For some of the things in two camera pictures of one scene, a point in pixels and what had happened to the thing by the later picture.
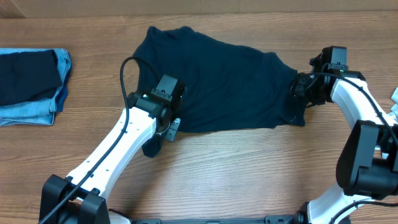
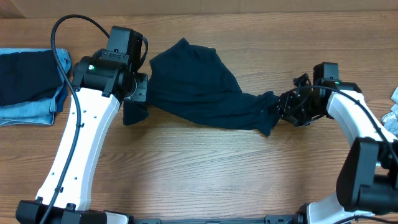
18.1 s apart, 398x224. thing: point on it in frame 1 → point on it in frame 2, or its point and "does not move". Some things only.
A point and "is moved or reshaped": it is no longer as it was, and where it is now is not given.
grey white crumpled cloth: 393,114 does not move
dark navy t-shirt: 226,86 is moved or reshaped
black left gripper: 152,146 → 140,87
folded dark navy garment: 28,76 does not move
